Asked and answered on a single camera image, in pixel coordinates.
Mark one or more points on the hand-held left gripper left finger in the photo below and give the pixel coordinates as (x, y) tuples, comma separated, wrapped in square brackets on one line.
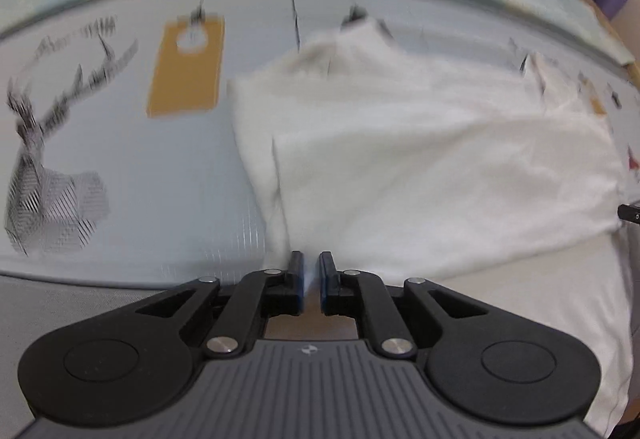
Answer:
[(299, 286)]

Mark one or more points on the grey bed sheet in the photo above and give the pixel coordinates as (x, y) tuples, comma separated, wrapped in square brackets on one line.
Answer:
[(60, 291)]

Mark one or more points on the wooden bed rail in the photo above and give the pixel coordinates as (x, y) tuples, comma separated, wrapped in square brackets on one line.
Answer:
[(590, 4)]

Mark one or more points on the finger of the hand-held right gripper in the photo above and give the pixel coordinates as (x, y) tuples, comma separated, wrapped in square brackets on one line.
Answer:
[(631, 213)]

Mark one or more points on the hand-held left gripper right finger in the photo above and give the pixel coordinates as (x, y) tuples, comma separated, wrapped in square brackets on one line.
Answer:
[(324, 286)]

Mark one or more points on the light blue printed bed mat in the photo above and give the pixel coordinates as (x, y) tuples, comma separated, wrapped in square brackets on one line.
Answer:
[(150, 179)]

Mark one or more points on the white t-shirt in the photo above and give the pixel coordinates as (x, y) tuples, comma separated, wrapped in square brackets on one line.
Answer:
[(425, 159)]

